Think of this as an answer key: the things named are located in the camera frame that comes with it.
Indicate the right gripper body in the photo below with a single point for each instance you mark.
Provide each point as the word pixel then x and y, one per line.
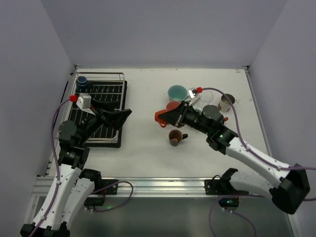
pixel 182 116

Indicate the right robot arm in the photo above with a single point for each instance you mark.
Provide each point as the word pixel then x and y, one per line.
pixel 286 185

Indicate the large green mug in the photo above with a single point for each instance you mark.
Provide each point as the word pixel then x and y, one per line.
pixel 177 93

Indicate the blue cup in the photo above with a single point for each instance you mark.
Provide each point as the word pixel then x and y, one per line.
pixel 82 84

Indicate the small orange cup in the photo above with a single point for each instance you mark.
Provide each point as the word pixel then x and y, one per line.
pixel 160 121

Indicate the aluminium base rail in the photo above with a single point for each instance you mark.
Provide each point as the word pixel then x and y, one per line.
pixel 152 188

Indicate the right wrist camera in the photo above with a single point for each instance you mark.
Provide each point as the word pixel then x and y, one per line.
pixel 194 95

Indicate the metal wire dish rack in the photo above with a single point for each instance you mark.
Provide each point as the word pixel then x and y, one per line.
pixel 95 111

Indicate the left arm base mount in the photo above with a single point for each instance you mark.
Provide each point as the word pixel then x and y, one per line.
pixel 107 187

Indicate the black cup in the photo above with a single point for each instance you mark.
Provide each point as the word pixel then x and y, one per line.
pixel 176 136

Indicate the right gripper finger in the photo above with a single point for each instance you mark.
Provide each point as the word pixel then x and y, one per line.
pixel 182 108
pixel 173 117

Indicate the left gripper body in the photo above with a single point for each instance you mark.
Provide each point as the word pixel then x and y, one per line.
pixel 101 116

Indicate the pink plastic cup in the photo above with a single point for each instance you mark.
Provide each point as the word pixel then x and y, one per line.
pixel 172 105

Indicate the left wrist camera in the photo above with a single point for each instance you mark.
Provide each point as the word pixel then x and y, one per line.
pixel 84 103

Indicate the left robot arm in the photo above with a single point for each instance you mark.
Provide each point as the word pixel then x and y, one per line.
pixel 72 183

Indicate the black drip tray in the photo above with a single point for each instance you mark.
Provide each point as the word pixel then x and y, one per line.
pixel 103 90

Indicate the clear glass tumbler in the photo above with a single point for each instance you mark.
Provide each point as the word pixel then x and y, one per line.
pixel 206 98

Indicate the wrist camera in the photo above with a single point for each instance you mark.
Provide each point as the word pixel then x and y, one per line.
pixel 194 95
pixel 84 103

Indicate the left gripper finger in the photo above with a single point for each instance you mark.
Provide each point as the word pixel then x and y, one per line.
pixel 105 105
pixel 115 119

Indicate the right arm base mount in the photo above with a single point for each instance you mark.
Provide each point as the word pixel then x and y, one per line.
pixel 221 186

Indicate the metal tin cup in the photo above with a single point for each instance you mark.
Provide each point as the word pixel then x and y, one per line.
pixel 224 103

